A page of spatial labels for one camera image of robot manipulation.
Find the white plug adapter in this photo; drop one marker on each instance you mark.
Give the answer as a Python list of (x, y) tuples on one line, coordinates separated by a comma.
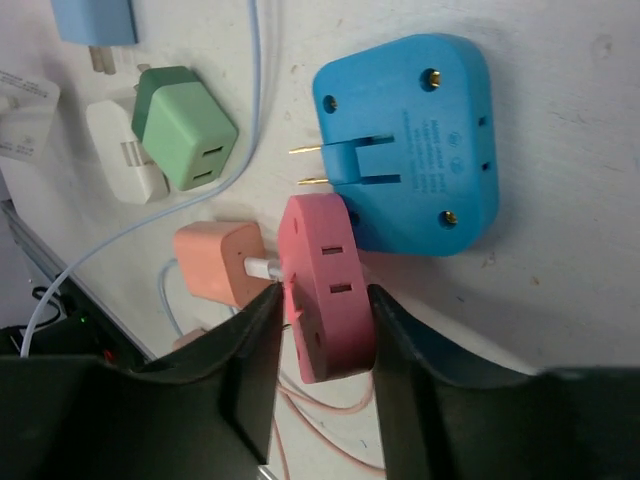
[(131, 174)]

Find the light blue charger plug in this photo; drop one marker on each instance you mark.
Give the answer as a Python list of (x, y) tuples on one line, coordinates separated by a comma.
[(99, 25)]

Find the blue plug adapter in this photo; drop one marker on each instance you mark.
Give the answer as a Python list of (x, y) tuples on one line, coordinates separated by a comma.
[(407, 141)]

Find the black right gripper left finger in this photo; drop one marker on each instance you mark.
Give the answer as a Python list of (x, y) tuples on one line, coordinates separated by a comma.
[(201, 412)]

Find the aluminium frame rail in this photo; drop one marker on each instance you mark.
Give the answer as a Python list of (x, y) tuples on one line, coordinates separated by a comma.
[(75, 322)]

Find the salmon pink charger plug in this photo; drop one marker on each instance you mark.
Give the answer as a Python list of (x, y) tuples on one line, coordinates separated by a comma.
[(211, 256)]

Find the pink plug adapter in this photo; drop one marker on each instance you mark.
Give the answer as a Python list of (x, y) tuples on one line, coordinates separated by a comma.
[(326, 299)]

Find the green charger plug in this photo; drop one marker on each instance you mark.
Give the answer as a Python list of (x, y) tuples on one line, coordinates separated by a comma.
[(182, 127)]

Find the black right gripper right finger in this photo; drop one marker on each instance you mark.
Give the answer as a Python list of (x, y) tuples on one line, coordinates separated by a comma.
[(447, 413)]

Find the white cube power socket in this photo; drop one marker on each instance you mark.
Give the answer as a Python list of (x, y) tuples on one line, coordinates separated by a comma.
[(28, 106)]

